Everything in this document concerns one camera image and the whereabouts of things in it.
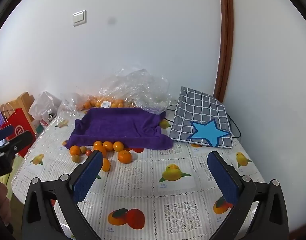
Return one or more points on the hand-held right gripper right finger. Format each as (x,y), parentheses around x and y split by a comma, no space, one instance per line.
(222,177)

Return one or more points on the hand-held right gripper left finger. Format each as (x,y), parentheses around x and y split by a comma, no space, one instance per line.
(88,177)

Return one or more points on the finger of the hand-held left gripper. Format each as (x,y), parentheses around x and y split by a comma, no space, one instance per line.
(3,132)
(18,142)

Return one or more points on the small green-brown fruit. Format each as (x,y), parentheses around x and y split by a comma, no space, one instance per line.
(83,149)
(76,158)

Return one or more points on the red cherry tomato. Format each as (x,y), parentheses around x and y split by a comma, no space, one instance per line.
(88,152)

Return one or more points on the large orange mandarin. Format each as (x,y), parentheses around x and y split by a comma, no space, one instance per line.
(124,156)

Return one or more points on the purple towel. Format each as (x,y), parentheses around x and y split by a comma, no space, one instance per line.
(118,125)

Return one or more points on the person's left hand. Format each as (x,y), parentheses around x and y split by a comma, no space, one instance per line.
(2,202)

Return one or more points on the red paper shopping bag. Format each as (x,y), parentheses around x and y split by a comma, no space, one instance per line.
(20,125)

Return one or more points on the blue star cutout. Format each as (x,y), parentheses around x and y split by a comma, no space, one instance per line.
(207,133)

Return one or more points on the white plastic bag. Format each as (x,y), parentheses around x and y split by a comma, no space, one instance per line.
(43,102)

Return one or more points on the crumpled clear plastic bag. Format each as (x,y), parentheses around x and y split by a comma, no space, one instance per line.
(68,107)

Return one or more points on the lace fruit print tablecloth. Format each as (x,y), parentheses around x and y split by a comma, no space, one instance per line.
(148,192)

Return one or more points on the grey checked fabric cushion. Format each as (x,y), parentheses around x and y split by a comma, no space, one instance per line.
(200,105)

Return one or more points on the clear plastic bag of mandarins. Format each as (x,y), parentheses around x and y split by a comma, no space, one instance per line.
(133,85)

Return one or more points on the white wall light switch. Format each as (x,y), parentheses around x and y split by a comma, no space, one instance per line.
(79,18)

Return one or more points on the brown wooden door frame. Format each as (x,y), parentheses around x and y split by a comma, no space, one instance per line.
(226,30)

